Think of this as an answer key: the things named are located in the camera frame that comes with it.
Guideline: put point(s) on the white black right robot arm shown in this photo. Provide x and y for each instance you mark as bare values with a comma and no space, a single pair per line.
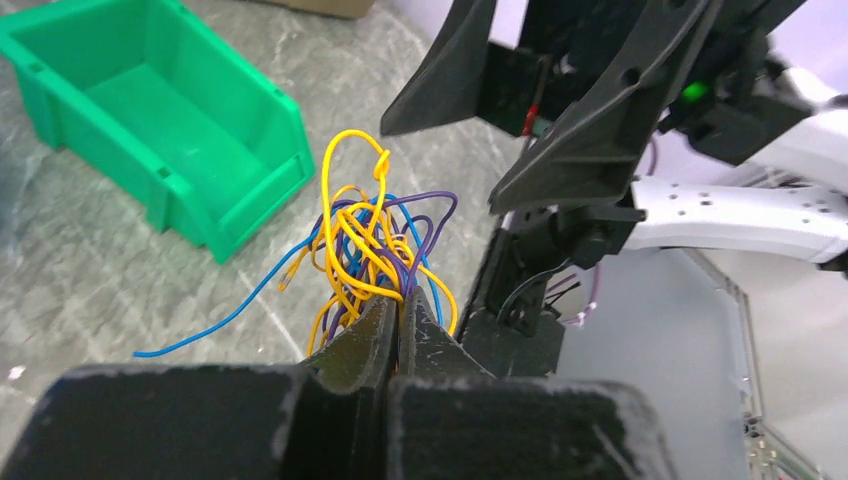
808,222

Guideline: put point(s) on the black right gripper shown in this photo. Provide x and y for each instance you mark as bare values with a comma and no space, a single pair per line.
604,72

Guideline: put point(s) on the green plastic bin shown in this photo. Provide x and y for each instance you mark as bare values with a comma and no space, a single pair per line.
150,96

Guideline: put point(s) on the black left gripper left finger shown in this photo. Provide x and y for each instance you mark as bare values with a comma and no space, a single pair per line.
362,355

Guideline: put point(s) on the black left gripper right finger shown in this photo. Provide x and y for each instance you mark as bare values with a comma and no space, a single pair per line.
425,349

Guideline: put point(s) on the tan tool box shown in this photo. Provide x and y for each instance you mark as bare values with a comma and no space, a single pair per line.
345,9

